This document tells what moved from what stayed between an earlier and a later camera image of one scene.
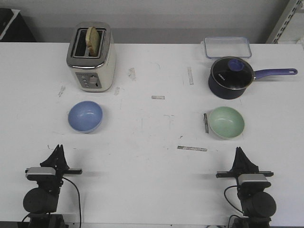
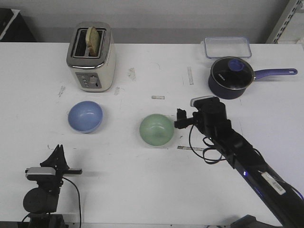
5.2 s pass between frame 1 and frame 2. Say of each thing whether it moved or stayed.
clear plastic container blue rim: stayed
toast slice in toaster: stayed
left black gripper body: stayed
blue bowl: stayed
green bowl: moved
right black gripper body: moved
